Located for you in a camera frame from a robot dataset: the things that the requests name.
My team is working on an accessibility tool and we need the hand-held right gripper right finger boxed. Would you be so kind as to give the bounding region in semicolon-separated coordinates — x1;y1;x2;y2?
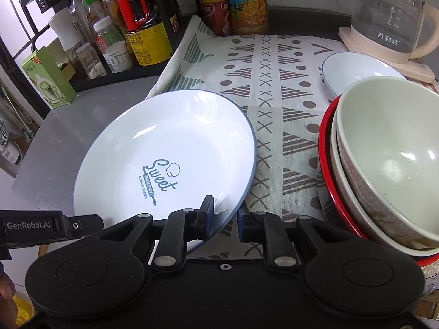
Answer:
237;207;354;268

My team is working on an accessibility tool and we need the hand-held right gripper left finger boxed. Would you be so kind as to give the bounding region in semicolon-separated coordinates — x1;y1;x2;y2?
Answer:
98;195;215;268

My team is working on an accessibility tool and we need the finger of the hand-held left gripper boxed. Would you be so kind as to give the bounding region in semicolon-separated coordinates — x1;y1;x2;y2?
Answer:
67;214;104;240

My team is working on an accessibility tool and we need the white deep plate blue print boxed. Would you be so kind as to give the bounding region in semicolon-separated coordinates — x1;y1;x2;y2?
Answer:
73;89;258;252

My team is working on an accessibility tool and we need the red and black bowl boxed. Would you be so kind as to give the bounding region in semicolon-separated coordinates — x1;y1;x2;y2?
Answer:
318;94;439;268

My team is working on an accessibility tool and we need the cream ceramic bowl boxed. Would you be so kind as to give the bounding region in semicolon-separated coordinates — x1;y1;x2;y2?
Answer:
330;108;439;258
336;77;439;251

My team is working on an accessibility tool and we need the person's left hand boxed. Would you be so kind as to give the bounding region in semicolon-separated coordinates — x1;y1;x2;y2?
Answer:
0;271;16;300

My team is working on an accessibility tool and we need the white electric fan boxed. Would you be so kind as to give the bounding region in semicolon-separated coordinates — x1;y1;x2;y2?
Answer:
0;118;22;165

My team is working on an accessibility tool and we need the yellow container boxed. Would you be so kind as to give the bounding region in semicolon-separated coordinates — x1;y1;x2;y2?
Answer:
14;296;35;326

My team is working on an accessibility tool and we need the green tea box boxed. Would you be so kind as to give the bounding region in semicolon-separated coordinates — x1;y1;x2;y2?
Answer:
21;47;78;109

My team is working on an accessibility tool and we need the patterned fringed table mat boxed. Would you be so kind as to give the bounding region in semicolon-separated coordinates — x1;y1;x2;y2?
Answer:
146;15;439;264

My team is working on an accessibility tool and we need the small glass jar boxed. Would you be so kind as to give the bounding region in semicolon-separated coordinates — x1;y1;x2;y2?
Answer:
75;43;108;79

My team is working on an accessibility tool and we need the small bottle white cap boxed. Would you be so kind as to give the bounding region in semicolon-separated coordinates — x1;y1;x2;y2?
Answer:
93;16;134;73

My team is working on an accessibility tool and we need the small white plate blue rim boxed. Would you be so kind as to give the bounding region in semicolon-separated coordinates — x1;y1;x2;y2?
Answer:
322;52;407;98

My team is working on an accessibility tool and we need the dark sauce bottle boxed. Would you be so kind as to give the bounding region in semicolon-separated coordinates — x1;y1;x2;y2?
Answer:
159;0;183;36

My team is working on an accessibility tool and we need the red drink can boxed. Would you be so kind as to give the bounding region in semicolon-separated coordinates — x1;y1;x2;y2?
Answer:
199;0;234;36

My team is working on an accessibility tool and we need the cardboard box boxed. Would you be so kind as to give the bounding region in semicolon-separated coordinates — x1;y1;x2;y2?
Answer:
417;291;439;326

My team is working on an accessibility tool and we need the orange juice bottle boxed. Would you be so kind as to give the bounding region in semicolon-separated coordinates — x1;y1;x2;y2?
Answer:
226;0;269;35

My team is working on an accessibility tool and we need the cream kettle base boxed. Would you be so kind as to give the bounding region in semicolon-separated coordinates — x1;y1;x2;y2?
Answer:
339;25;436;83

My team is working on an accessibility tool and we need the yellowish squeeze bottle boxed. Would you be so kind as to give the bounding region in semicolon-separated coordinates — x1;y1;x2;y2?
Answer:
101;0;120;18

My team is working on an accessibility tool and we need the large soy sauce bottle red handle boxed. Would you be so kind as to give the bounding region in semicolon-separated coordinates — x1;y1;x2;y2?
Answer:
113;0;172;66

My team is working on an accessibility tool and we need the glass kettle cream handle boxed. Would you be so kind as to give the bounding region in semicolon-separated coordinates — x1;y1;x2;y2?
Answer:
353;0;439;66

